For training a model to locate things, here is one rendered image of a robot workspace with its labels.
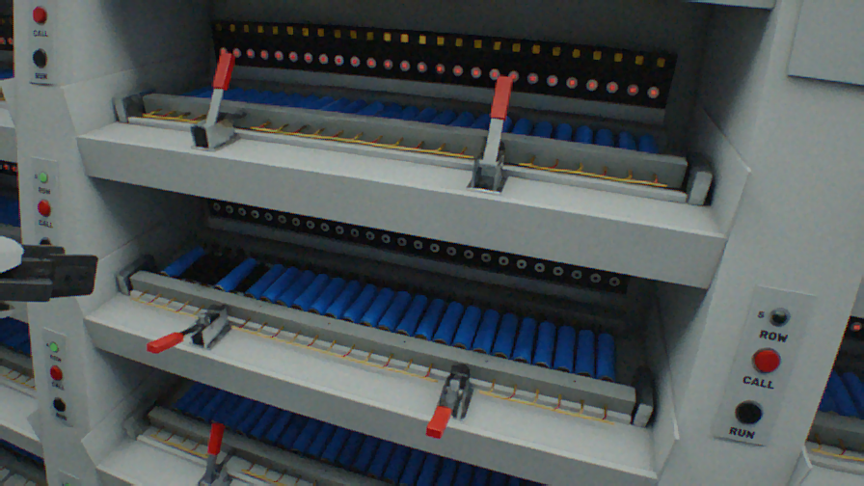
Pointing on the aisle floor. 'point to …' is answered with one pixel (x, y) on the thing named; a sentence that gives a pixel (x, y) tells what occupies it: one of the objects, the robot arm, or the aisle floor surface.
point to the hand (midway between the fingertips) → (53, 270)
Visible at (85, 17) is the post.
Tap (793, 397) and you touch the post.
